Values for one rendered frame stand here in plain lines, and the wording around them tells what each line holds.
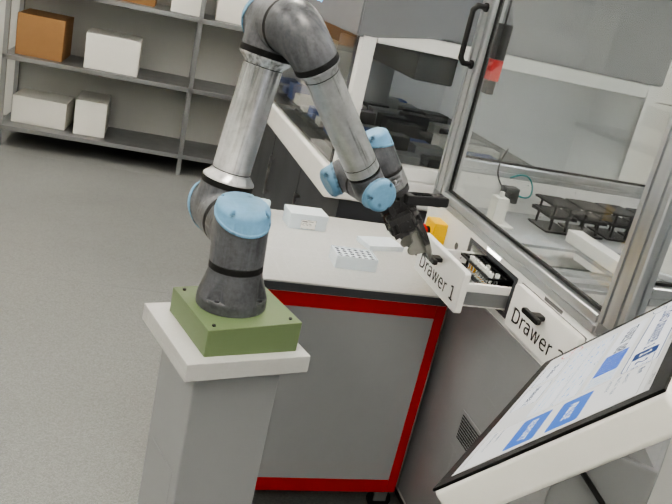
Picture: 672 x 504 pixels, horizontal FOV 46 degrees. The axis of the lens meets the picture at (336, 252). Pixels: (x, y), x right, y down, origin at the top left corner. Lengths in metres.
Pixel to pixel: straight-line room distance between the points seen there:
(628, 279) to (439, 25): 1.36
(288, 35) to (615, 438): 0.99
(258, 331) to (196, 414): 0.22
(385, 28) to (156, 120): 3.66
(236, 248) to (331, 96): 0.36
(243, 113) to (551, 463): 1.03
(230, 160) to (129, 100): 4.44
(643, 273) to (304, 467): 1.20
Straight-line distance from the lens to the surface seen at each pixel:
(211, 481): 1.82
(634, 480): 1.12
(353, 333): 2.18
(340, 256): 2.21
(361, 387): 2.28
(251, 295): 1.64
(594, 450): 0.92
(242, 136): 1.69
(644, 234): 1.62
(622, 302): 1.65
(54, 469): 2.54
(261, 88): 1.68
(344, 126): 1.63
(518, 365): 1.95
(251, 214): 1.58
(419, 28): 2.72
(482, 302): 1.98
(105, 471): 2.54
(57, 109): 5.79
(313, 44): 1.56
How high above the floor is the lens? 1.51
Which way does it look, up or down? 19 degrees down
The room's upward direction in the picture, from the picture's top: 13 degrees clockwise
